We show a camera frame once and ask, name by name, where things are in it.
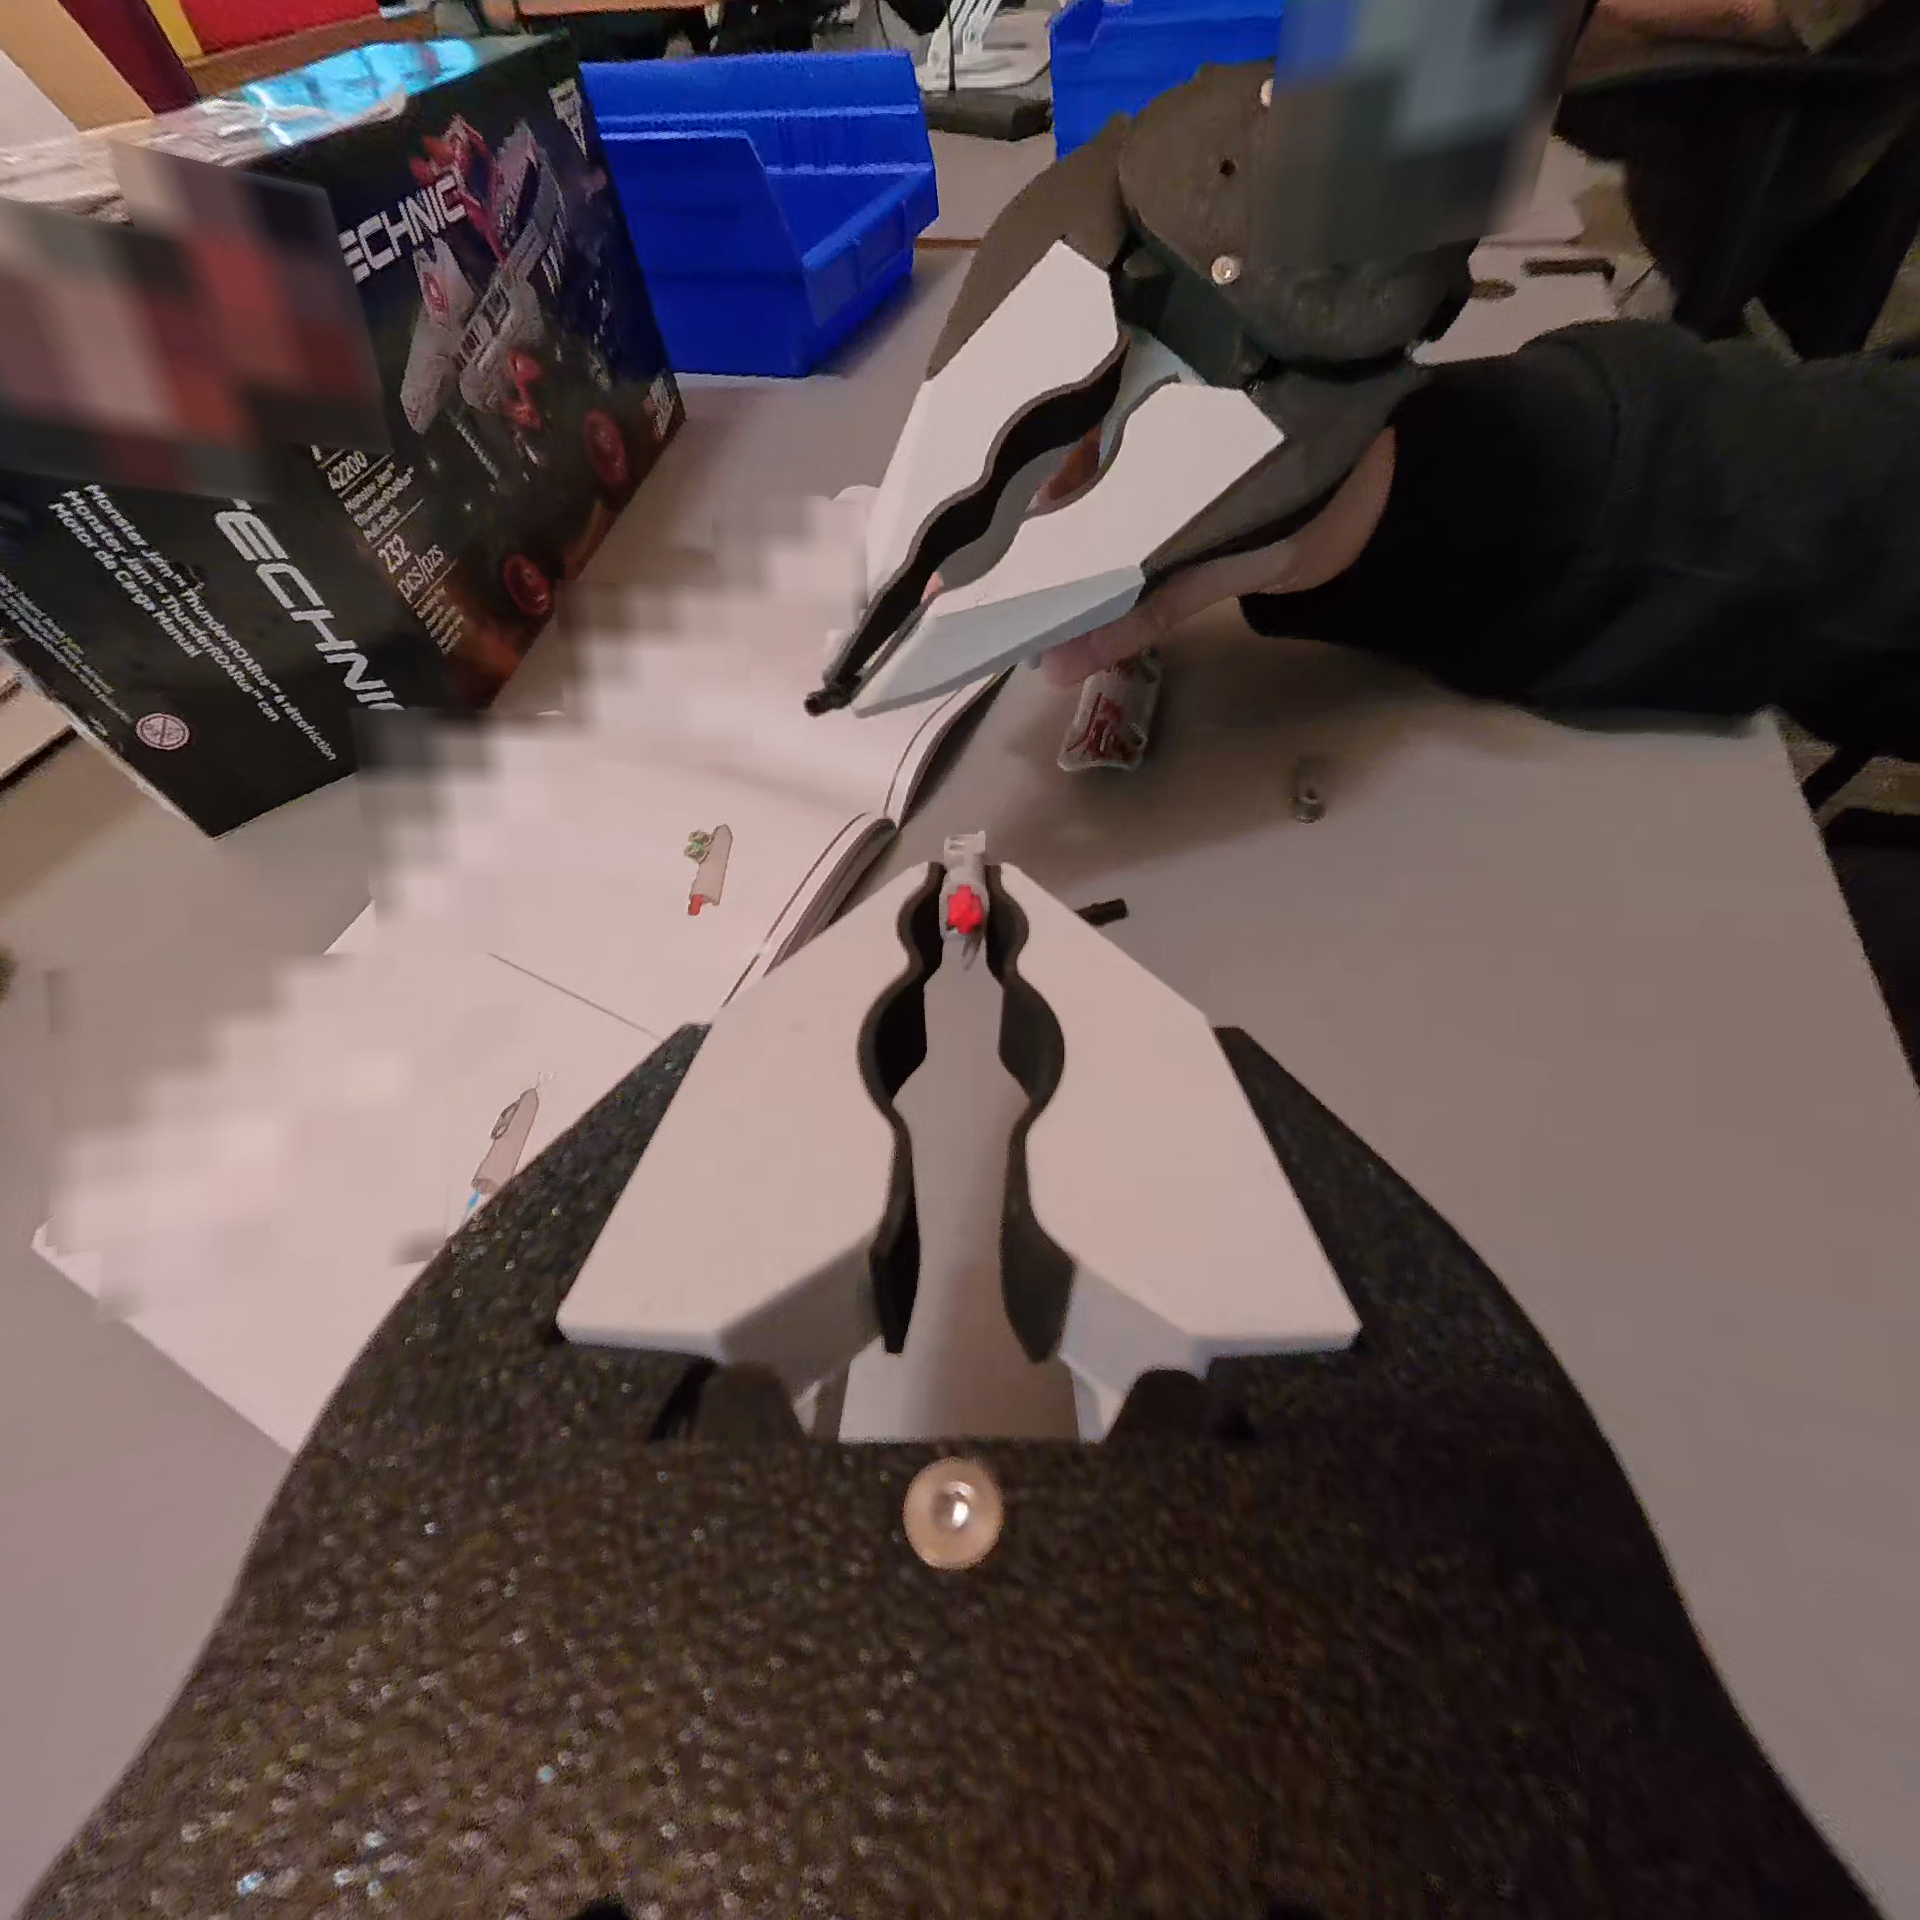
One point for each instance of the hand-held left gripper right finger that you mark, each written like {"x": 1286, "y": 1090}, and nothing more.
{"x": 1187, "y": 1203}

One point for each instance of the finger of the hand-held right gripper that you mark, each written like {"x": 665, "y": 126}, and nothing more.
{"x": 990, "y": 375}
{"x": 1111, "y": 553}

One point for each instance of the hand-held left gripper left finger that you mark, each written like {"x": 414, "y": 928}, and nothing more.
{"x": 754, "y": 1166}

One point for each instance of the small grey and red toy part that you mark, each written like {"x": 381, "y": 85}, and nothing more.
{"x": 968, "y": 902}

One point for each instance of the person's right forearm black sleeve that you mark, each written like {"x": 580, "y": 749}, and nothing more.
{"x": 1619, "y": 528}

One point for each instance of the grey desk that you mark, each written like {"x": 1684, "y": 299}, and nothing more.
{"x": 1503, "y": 978}

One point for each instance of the person's right hand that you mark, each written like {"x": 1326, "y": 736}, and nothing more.
{"x": 1306, "y": 550}

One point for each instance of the clear plastic packet red print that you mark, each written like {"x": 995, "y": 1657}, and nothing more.
{"x": 1111, "y": 720}

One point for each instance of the blue plastic storage bin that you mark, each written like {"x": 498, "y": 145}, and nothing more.
{"x": 1159, "y": 59}
{"x": 780, "y": 194}

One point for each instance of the small metal bolt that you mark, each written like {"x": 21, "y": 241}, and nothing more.
{"x": 1307, "y": 797}

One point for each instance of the open white instruction booklet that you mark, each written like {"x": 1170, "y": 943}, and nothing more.
{"x": 632, "y": 871}

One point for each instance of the black toy set box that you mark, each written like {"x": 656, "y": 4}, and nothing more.
{"x": 512, "y": 299}

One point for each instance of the person's dark clothing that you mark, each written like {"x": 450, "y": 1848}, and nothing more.
{"x": 1771, "y": 181}

